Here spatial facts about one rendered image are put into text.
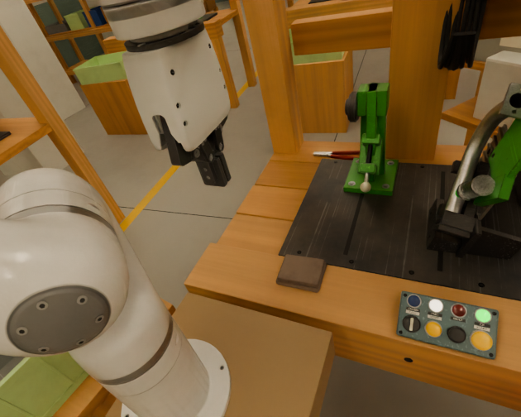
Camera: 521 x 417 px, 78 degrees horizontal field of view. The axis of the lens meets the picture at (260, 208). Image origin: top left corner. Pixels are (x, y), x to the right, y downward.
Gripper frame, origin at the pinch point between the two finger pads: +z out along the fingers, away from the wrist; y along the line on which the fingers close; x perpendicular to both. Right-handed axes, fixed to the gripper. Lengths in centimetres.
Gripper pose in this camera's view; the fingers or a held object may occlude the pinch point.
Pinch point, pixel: (213, 169)
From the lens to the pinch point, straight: 40.4
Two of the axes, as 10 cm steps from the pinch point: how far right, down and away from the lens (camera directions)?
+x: 9.0, 1.1, -4.2
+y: -3.8, 6.6, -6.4
